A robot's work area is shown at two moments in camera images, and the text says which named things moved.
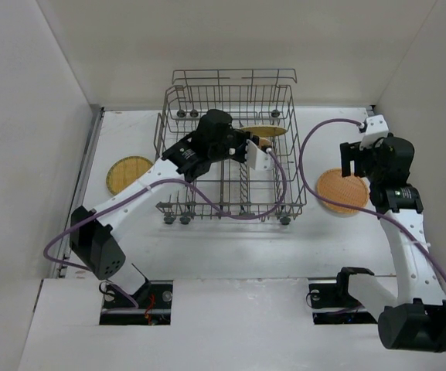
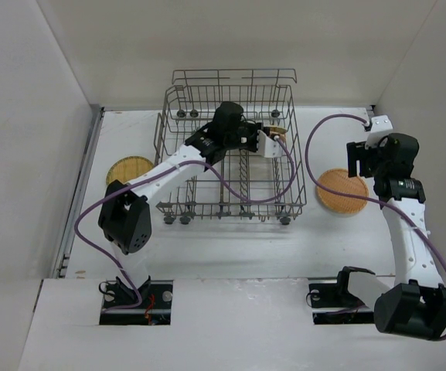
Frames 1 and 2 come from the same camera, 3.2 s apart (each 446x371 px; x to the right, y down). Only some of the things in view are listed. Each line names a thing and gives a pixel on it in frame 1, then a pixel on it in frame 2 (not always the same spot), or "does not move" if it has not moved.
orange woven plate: x=264 y=141 -> x=282 y=136
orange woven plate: x=350 y=190 does not move
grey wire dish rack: x=270 y=182 does not move
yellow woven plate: x=126 y=171 does not move
